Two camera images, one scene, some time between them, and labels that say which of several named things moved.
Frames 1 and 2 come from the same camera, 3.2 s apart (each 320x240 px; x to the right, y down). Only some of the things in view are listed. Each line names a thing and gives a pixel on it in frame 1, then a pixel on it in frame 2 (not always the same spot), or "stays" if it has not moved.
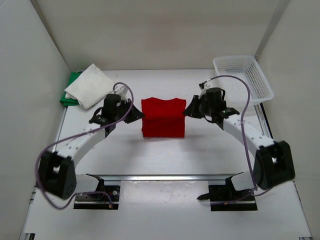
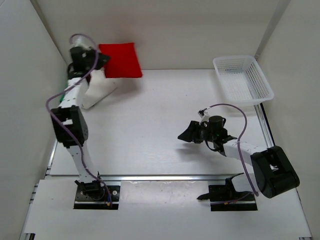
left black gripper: [135, 114] → [102, 59]
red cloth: [163, 118] → [123, 62]
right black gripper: [192, 111] → [192, 134]
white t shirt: [90, 87] stays
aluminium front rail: [164, 177] stays
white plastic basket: [234, 88] stays
